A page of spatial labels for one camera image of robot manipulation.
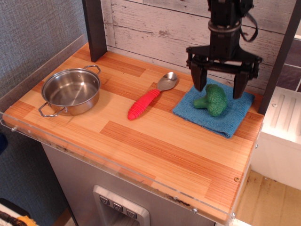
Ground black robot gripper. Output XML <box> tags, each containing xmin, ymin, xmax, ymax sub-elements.
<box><xmin>186</xmin><ymin>21</ymin><xmax>262</xmax><ymax>99</ymax></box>

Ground green toy broccoli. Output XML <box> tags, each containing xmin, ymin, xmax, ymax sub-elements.
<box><xmin>193</xmin><ymin>84</ymin><xmax>227</xmax><ymax>117</ymax></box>

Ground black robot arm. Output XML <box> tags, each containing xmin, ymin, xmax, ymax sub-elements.
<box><xmin>186</xmin><ymin>0</ymin><xmax>262</xmax><ymax>99</ymax></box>

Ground blue folded cloth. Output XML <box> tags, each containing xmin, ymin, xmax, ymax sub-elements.
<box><xmin>173</xmin><ymin>79</ymin><xmax>255</xmax><ymax>138</ymax></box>

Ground white toy sink unit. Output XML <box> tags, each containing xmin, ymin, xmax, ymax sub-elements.
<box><xmin>251</xmin><ymin>87</ymin><xmax>301</xmax><ymax>189</ymax></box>

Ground clear acrylic edge guard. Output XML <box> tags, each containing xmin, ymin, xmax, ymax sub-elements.
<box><xmin>3</xmin><ymin>108</ymin><xmax>263</xmax><ymax>225</ymax></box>

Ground small steel pot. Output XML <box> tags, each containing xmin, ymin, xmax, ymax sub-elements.
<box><xmin>39</xmin><ymin>65</ymin><xmax>101</xmax><ymax>117</ymax></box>

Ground silver dispenser button panel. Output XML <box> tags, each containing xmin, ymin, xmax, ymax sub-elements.
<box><xmin>93</xmin><ymin>185</ymin><xmax>151</xmax><ymax>226</ymax></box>

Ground grey toy fridge cabinet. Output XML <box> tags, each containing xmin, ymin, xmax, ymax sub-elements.
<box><xmin>43</xmin><ymin>145</ymin><xmax>215</xmax><ymax>226</ymax></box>

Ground yellow object at corner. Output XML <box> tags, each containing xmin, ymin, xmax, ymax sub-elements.
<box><xmin>17</xmin><ymin>216</ymin><xmax>37</xmax><ymax>226</ymax></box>

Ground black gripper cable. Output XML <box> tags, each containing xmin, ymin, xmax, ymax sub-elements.
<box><xmin>239</xmin><ymin>11</ymin><xmax>259</xmax><ymax>43</ymax></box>

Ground red handled metal spoon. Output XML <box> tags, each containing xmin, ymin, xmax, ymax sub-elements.
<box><xmin>127</xmin><ymin>72</ymin><xmax>177</xmax><ymax>120</ymax></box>

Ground dark right shelf post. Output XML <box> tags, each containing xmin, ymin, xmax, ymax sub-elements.
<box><xmin>258</xmin><ymin>0</ymin><xmax>301</xmax><ymax>115</ymax></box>

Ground dark shelf post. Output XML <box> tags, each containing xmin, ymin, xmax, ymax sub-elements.
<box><xmin>82</xmin><ymin>0</ymin><xmax>107</xmax><ymax>62</ymax></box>
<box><xmin>258</xmin><ymin>0</ymin><xmax>301</xmax><ymax>115</ymax></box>

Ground dark left shelf post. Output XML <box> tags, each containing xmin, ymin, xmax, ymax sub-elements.
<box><xmin>82</xmin><ymin>0</ymin><xmax>107</xmax><ymax>62</ymax></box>

